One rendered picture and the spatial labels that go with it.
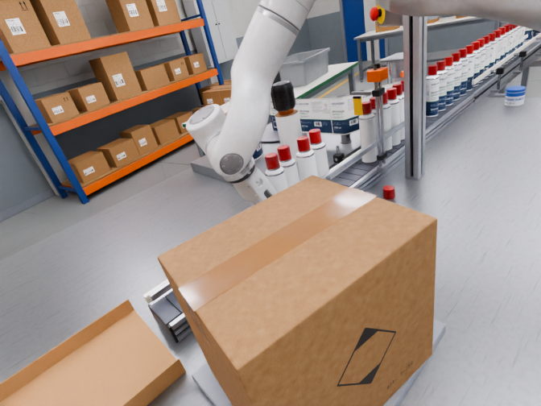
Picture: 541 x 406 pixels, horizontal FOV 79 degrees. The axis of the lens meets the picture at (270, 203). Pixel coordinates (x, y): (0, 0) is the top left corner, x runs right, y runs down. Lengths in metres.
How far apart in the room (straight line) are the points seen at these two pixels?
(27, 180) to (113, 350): 4.29
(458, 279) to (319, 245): 0.44
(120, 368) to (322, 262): 0.53
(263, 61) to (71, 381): 0.74
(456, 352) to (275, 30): 0.64
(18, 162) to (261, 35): 4.50
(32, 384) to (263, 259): 0.63
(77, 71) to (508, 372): 5.21
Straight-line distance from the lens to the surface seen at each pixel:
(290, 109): 1.23
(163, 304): 0.81
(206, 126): 0.68
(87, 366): 0.86
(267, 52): 0.67
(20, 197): 5.03
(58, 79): 5.21
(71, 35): 4.55
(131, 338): 0.85
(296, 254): 0.41
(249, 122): 0.62
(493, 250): 0.90
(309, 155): 0.90
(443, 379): 0.65
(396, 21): 1.09
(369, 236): 0.43
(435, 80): 1.55
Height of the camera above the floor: 1.38
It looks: 28 degrees down
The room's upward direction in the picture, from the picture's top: 14 degrees counter-clockwise
